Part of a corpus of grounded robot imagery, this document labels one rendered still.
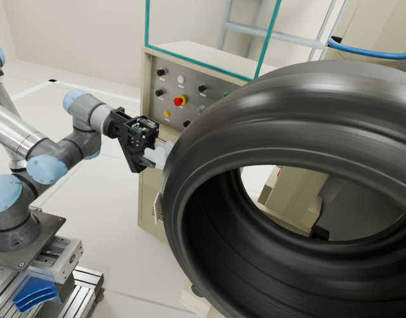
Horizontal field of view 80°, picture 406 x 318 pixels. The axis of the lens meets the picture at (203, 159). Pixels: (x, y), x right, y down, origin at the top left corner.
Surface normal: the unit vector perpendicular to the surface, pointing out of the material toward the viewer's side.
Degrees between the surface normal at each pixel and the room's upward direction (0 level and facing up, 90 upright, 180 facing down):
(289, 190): 90
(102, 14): 90
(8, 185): 8
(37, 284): 0
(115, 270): 0
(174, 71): 90
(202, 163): 84
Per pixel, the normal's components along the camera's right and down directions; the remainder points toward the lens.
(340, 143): -0.47, 0.28
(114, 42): -0.16, 0.56
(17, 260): 0.18, -0.80
